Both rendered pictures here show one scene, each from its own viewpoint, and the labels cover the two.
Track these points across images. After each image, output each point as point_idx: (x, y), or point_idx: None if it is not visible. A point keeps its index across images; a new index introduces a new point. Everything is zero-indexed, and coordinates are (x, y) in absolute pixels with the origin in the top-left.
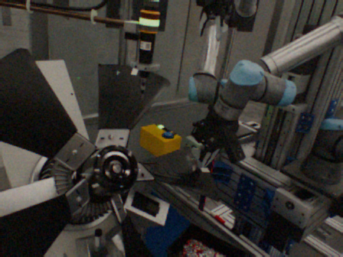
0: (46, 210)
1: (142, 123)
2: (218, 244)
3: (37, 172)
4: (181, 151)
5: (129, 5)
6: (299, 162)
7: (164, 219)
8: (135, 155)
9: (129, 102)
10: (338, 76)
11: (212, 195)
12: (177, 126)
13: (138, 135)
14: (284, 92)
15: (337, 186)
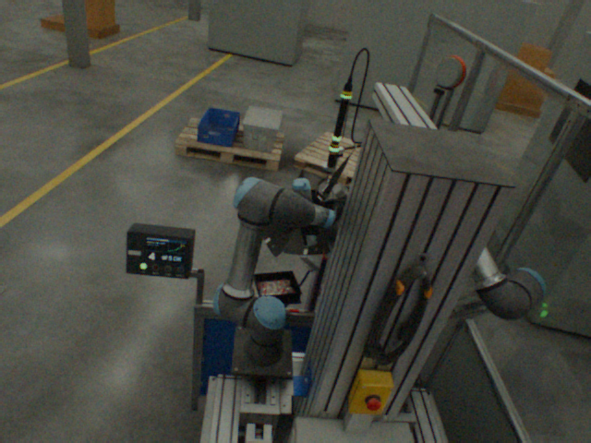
0: None
1: (468, 356)
2: (279, 297)
3: None
4: (325, 246)
5: (515, 224)
6: (286, 353)
7: (301, 256)
8: (450, 380)
9: (343, 197)
10: (317, 329)
11: (286, 246)
12: (487, 429)
13: (461, 365)
14: None
15: (242, 341)
